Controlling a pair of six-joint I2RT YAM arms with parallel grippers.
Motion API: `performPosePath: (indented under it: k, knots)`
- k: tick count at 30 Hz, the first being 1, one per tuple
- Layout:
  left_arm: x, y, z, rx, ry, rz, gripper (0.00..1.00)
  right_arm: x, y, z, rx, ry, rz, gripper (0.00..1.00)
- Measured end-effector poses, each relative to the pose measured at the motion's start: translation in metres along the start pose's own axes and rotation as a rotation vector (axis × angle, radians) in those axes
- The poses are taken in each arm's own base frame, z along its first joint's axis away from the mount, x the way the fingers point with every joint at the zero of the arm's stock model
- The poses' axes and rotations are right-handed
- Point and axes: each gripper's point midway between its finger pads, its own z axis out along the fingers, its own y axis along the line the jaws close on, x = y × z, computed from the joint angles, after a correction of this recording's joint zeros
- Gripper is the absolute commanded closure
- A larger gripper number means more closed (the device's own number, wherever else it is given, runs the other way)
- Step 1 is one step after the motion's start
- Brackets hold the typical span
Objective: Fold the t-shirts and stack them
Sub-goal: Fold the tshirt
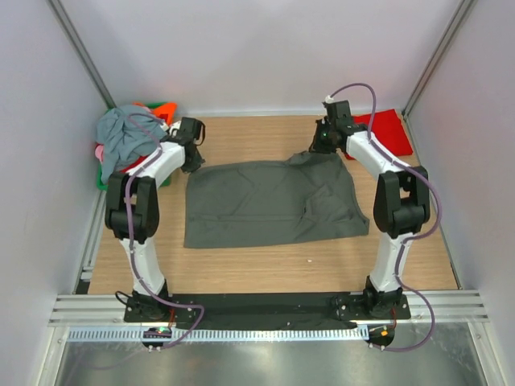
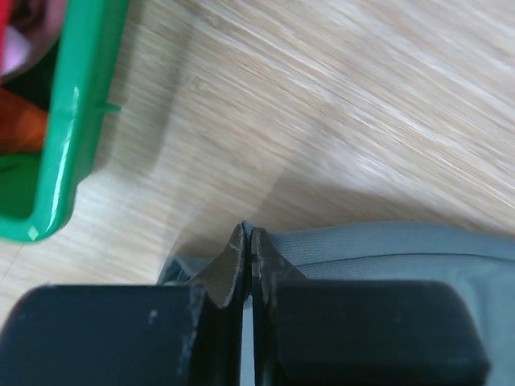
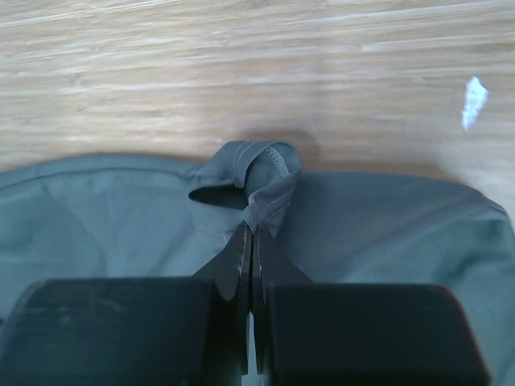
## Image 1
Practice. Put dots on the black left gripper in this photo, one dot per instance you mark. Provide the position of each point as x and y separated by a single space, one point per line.
194 166

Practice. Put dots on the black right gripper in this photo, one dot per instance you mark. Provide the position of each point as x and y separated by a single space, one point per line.
316 146

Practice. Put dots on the dark grey t shirt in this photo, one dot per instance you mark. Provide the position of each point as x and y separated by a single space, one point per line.
308 197

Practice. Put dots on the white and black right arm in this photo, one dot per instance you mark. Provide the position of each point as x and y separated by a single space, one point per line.
401 205

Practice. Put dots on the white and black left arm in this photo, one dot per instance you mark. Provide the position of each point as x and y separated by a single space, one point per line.
132 213

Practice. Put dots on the orange t shirt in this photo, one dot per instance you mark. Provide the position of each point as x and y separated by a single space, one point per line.
162 110

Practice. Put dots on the red t shirt in basket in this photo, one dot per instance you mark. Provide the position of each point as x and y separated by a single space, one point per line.
139 161

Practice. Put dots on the folded red t shirt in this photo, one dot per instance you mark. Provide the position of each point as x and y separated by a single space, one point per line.
390 132

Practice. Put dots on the light blue t shirt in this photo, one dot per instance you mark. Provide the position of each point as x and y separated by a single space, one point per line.
120 136

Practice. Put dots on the pink garment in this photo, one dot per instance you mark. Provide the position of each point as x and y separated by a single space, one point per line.
99 153

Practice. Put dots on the green plastic basket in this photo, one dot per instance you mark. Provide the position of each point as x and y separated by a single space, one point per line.
102 181

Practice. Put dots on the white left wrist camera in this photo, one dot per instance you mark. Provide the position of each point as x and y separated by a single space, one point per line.
172 129

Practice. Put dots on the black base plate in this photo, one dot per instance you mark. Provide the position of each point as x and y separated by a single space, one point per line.
268 312

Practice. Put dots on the slotted white cable duct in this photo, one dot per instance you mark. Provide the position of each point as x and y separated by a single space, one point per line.
147 334

